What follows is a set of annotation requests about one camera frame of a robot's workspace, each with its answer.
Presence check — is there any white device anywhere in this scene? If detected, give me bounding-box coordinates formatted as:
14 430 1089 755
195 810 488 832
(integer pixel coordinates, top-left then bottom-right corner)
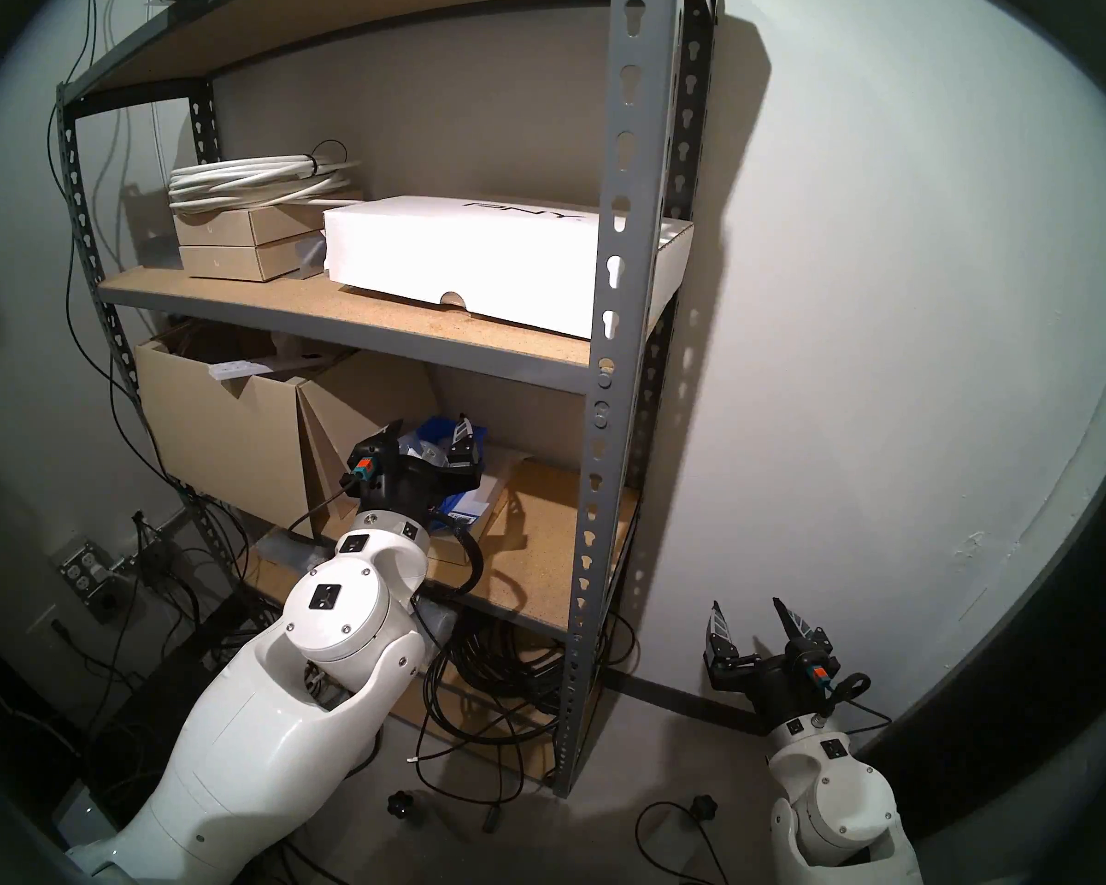
51 782 130 856

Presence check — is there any black coiled cable bundle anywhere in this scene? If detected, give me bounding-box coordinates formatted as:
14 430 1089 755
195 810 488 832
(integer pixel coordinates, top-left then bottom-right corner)
415 607 641 833

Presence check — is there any coiled white cable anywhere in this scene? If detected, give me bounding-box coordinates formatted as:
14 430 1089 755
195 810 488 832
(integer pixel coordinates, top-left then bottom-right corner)
168 140 365 215

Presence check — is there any large white PNY box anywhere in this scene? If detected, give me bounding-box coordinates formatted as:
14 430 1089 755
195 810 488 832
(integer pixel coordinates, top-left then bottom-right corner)
323 195 695 340

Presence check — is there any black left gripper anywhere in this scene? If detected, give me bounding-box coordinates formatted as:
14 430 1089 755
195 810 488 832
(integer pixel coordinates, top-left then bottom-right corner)
343 413 485 517

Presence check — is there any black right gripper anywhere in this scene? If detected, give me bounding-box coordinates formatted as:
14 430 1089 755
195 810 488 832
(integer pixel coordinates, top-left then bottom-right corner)
703 596 838 732

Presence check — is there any blue plastic bin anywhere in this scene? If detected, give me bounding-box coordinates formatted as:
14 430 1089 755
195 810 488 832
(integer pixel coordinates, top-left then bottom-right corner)
419 418 489 526

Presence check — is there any grey steel rack shelf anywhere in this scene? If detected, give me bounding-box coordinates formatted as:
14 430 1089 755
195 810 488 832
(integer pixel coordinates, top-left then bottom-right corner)
55 0 724 798

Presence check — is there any large open cardboard box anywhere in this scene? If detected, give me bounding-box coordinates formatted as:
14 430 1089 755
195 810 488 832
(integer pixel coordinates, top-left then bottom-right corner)
135 319 360 539

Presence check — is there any leaning cardboard flap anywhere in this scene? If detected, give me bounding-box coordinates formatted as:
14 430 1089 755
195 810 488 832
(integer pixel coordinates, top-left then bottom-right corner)
297 350 441 548

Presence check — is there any black plug with cable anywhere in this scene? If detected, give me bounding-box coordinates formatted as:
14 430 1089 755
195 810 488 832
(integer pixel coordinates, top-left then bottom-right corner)
634 794 729 885

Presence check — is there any small tan cardboard box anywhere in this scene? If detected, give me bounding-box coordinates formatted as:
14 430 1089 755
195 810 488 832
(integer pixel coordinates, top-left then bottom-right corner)
180 231 325 283
173 203 328 248

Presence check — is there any clear plastic container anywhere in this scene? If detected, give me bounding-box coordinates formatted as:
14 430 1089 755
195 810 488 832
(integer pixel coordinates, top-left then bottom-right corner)
256 528 333 571

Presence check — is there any grey wall outlet box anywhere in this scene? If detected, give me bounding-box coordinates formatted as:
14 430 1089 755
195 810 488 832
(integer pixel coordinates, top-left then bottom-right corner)
51 536 135 628

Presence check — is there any black equipment case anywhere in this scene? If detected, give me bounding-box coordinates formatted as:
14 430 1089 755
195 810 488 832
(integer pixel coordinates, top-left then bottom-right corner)
83 616 259 801

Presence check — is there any black cable tangle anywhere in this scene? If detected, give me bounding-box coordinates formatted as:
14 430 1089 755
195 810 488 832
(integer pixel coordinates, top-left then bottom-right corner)
129 491 287 700

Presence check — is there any flat tan cardboard box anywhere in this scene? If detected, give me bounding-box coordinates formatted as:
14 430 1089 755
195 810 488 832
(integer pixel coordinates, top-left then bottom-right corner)
422 522 491 575

